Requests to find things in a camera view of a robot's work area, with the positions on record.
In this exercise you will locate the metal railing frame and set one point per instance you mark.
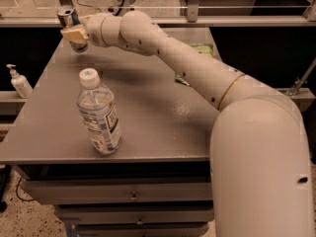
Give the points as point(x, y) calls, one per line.
point(166, 13)

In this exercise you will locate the white pump soap bottle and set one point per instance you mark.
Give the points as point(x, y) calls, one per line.
point(20, 82)

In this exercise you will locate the top grey drawer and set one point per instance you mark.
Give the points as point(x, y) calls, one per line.
point(118, 190)

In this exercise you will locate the bottom grey drawer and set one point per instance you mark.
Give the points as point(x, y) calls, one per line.
point(149, 230)

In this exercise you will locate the grey drawer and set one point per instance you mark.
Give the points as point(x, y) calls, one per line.
point(118, 190)
point(136, 214)
point(149, 230)

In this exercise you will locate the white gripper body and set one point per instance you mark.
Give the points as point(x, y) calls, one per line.
point(93, 29)

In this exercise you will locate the green jalapeno chip bag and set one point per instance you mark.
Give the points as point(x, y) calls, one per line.
point(204, 48)

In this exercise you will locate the grey drawer cabinet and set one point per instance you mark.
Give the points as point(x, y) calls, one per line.
point(165, 126)

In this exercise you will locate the clear plastic water bottle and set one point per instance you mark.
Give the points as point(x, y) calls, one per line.
point(97, 107)

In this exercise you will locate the redbull can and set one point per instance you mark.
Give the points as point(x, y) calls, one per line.
point(68, 18)

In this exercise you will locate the middle grey drawer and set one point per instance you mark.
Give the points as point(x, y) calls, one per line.
point(136, 214)

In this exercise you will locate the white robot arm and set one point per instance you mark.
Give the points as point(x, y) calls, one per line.
point(259, 152)

